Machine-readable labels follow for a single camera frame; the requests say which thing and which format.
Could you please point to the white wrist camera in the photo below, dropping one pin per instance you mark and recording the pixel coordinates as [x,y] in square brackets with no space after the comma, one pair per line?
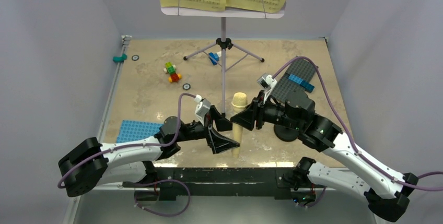
[268,83]
[202,108]

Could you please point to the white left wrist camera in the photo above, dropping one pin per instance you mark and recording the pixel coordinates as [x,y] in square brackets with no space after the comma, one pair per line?
[202,108]

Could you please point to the lilac tripod music stand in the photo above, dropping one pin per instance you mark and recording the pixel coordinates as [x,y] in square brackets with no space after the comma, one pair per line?
[224,42]

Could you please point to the dark grey studded baseplate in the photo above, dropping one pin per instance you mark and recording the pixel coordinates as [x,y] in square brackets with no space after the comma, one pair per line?
[301,68]

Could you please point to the aluminium left frame rail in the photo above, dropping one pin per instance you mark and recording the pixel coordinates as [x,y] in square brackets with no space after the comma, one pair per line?
[73,205]

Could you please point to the blue brick on baseplate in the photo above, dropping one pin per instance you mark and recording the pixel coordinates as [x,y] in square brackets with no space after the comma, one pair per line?
[301,82]

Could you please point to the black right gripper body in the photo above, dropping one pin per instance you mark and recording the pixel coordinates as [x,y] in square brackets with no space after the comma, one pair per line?
[271,113]

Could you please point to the black front mounting rail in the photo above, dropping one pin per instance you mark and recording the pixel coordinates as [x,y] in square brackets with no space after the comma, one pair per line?
[278,183]

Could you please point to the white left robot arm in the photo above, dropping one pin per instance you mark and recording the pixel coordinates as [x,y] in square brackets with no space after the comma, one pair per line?
[92,163]

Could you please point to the poker chip near car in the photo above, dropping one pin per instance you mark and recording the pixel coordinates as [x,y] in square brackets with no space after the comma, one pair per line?
[186,86]

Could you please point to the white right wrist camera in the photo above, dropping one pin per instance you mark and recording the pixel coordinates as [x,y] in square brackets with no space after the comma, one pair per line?
[268,83]

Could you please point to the light blue studded baseplate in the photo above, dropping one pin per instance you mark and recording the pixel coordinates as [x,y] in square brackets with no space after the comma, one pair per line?
[136,130]

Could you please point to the colourful toy brick car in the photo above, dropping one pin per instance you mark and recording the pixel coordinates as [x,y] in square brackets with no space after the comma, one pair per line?
[171,70]

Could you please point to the black desktop microphone stand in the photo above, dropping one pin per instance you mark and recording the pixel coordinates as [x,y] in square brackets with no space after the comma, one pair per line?
[286,134]

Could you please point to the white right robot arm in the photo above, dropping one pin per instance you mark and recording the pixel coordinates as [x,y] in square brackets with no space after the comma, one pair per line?
[368,179]

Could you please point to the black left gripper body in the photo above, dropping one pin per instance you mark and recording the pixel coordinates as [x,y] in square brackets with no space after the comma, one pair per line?
[194,130]

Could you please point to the blue brick under stand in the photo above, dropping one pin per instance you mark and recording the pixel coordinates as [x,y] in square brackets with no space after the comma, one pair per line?
[214,57]

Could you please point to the cream yellow microphone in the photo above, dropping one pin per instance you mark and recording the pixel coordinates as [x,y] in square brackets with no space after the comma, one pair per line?
[238,125]

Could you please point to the teal plastic clip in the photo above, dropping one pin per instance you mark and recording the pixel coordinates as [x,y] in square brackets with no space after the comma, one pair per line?
[120,59]

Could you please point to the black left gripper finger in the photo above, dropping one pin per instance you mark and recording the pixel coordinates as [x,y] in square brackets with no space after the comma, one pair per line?
[222,124]
[219,143]

